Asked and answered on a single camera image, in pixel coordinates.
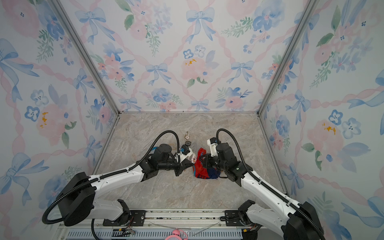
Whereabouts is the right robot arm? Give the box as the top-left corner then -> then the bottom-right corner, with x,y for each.
203,139 -> 325,240

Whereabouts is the pink round object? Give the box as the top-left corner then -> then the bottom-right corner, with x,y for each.
165,229 -> 189,240

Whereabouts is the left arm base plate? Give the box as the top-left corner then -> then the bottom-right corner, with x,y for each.
103,210 -> 147,227

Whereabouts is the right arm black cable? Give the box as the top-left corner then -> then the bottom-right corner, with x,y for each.
215,128 -> 326,240

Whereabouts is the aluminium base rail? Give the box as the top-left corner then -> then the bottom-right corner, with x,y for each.
58,207 -> 311,231

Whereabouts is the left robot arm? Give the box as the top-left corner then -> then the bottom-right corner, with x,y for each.
42,144 -> 197,227

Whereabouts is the red blue patterned cloth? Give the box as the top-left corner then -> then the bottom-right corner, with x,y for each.
193,148 -> 221,179

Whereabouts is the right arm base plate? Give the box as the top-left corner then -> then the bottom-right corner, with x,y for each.
220,210 -> 262,228

